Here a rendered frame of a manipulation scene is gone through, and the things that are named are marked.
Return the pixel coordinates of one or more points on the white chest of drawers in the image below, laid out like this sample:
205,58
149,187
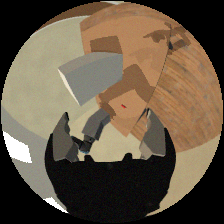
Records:
87,76

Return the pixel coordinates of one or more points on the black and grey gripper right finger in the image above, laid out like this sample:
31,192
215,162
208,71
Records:
157,147

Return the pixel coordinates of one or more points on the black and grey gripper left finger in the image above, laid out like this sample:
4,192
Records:
60,151

